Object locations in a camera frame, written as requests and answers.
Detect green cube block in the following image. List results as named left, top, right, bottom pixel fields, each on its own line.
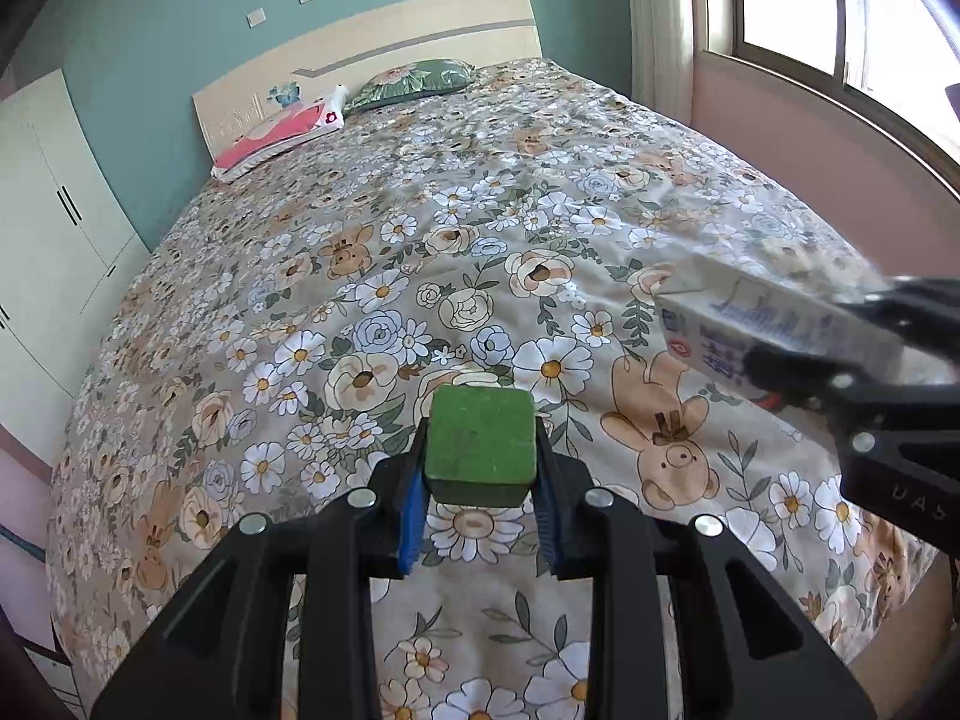
left=423, top=385, right=537, bottom=509

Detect long white blue carton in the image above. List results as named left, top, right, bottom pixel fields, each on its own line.
left=654, top=255, right=903, bottom=400

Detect floral bed quilt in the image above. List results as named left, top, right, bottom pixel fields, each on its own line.
left=47, top=59, right=935, bottom=700

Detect pink white pillow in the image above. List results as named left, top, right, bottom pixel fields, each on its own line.
left=210, top=85, right=348, bottom=184

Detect dark framed window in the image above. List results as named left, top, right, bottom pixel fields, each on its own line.
left=731, top=0, right=958, bottom=190

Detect cream white wardrobe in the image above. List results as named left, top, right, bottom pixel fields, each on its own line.
left=0, top=70, right=148, bottom=465

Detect green floral pillow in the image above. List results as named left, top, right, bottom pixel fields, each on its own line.
left=343, top=59, right=475, bottom=115

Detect beige wooden headboard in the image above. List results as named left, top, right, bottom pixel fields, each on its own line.
left=192, top=0, right=542, bottom=156

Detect white curtain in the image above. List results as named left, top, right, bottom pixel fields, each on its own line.
left=630, top=0, right=698, bottom=125

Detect left white wall socket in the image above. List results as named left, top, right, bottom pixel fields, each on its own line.
left=245, top=8, right=267, bottom=28

